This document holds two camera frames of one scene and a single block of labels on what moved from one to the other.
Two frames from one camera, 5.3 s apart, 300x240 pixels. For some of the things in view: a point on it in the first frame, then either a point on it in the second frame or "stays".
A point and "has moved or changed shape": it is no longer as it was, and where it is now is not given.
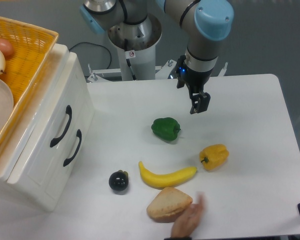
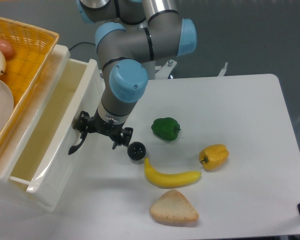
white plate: [1, 104] stays
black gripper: [195, 81] → [85, 124]
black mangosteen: [119, 180] → [136, 150]
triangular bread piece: [168, 205] has moved or changed shape
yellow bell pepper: [214, 156] stays
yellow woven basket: [24, 68] stays
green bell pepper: [166, 128] stays
